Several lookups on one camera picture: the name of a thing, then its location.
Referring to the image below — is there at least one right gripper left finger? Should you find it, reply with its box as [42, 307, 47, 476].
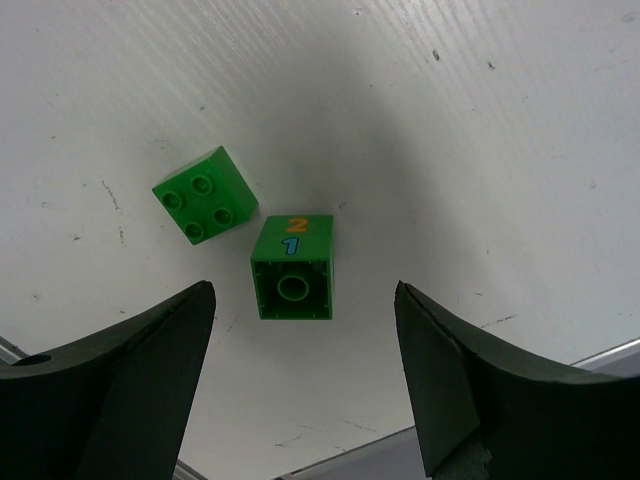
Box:
[1, 281, 216, 479]

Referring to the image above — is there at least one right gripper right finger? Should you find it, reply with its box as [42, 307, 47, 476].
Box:
[394, 282, 639, 479]

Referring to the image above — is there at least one green lego brick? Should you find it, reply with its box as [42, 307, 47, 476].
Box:
[152, 146, 258, 245]
[250, 214, 334, 320]

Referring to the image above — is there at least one aluminium rail frame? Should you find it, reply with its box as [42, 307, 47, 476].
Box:
[0, 334, 640, 480]

